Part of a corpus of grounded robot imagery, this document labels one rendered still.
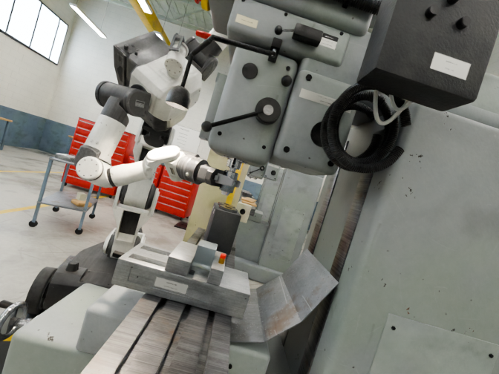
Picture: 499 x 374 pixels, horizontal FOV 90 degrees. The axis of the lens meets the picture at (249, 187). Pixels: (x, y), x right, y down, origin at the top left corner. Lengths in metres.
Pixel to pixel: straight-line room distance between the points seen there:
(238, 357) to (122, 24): 11.87
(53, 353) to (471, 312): 1.06
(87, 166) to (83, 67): 11.20
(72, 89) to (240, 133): 11.47
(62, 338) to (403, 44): 1.04
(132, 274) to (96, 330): 0.17
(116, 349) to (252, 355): 0.36
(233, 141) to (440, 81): 0.47
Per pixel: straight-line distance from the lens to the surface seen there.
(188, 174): 0.85
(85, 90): 11.82
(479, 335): 0.92
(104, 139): 0.99
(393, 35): 0.58
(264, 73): 0.77
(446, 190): 0.77
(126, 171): 0.94
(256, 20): 0.81
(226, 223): 1.14
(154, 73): 1.12
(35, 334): 0.95
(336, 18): 0.85
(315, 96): 0.76
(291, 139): 0.72
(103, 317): 0.82
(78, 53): 12.38
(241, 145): 0.72
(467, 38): 0.65
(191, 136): 10.10
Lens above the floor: 1.26
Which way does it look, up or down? 2 degrees down
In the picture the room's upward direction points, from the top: 17 degrees clockwise
